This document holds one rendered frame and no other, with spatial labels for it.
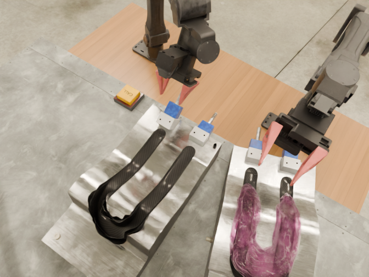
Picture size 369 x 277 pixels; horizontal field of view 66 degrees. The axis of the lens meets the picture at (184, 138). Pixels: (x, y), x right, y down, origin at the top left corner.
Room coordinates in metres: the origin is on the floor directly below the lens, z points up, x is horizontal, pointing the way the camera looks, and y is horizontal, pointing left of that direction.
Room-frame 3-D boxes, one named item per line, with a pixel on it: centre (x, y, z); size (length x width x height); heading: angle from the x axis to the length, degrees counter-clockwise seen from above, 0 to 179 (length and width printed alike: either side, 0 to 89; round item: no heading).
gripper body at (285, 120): (0.30, -0.23, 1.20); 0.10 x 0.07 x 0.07; 59
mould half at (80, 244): (0.27, 0.12, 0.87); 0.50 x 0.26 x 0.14; 152
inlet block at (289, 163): (0.43, -0.34, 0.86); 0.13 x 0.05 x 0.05; 169
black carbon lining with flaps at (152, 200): (0.28, 0.10, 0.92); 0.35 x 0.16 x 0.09; 152
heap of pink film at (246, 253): (0.18, -0.23, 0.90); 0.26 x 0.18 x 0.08; 169
